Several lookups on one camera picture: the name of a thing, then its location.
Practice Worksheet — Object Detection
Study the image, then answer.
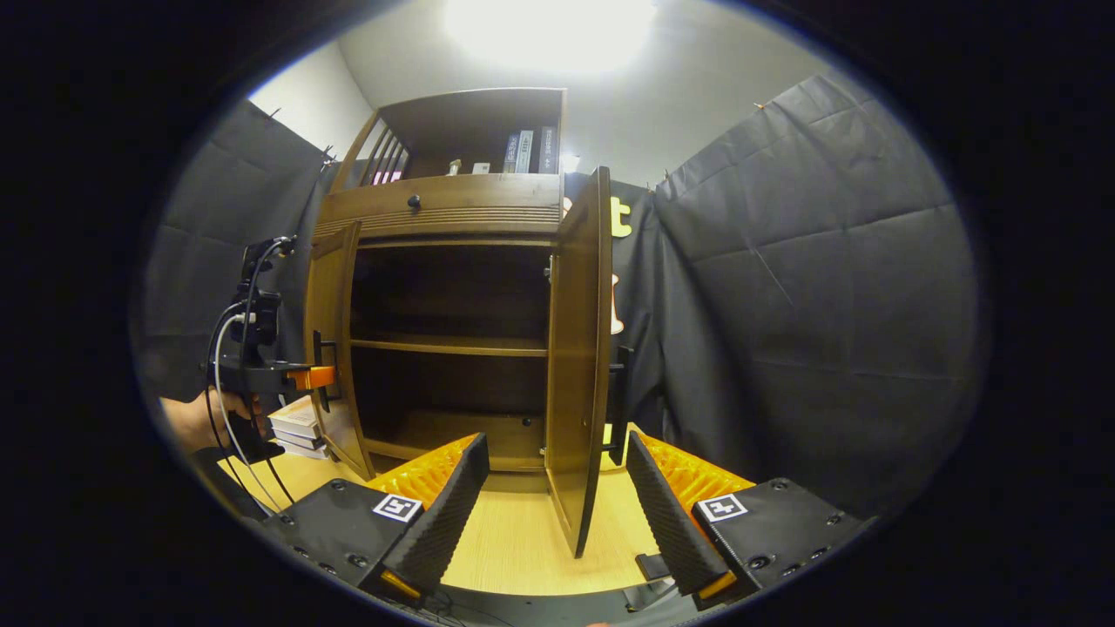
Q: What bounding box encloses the white cable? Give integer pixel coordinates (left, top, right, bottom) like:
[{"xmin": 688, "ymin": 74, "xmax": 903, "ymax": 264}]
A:
[{"xmin": 213, "ymin": 313, "xmax": 288, "ymax": 515}]

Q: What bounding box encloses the wooden inner shelf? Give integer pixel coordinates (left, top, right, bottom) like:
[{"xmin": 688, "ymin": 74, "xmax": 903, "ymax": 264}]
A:
[{"xmin": 350, "ymin": 335, "xmax": 550, "ymax": 358}]

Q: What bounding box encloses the black door handle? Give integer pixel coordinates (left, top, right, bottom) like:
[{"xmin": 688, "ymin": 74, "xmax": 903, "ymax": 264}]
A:
[
  {"xmin": 312, "ymin": 329, "xmax": 341, "ymax": 412},
  {"xmin": 607, "ymin": 345, "xmax": 634, "ymax": 467}
]

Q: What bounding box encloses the wooden cabinet drawer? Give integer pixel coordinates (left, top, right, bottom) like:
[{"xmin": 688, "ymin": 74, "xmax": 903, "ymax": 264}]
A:
[{"xmin": 314, "ymin": 172, "xmax": 563, "ymax": 240}]

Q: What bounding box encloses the wooden shoe cabinet door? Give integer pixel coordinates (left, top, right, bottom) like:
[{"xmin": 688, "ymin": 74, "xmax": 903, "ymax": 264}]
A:
[
  {"xmin": 302, "ymin": 219, "xmax": 377, "ymax": 482},
  {"xmin": 544, "ymin": 165, "xmax": 613, "ymax": 558}
]

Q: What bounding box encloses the black backdrop cloth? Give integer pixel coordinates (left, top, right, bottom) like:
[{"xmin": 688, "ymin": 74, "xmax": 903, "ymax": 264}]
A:
[{"xmin": 139, "ymin": 74, "xmax": 990, "ymax": 523}]

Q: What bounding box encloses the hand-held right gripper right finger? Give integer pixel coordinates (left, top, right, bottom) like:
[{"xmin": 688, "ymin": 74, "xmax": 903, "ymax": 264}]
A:
[{"xmin": 625, "ymin": 430, "xmax": 876, "ymax": 610}]

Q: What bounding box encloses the black cable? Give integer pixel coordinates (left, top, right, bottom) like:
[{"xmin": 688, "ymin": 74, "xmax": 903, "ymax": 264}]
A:
[{"xmin": 204, "ymin": 239, "xmax": 297, "ymax": 510}]

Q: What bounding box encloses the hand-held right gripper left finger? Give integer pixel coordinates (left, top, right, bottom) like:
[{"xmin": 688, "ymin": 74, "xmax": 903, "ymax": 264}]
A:
[{"xmin": 261, "ymin": 433, "xmax": 490, "ymax": 602}]

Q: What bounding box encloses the wooden double-door shoe cabinet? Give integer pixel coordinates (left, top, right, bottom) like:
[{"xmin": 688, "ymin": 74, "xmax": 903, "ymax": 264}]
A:
[{"xmin": 302, "ymin": 87, "xmax": 635, "ymax": 558}]

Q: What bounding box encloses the large ceiling light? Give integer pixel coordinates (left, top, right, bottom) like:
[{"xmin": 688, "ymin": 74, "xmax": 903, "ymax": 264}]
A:
[{"xmin": 444, "ymin": 0, "xmax": 659, "ymax": 75}]

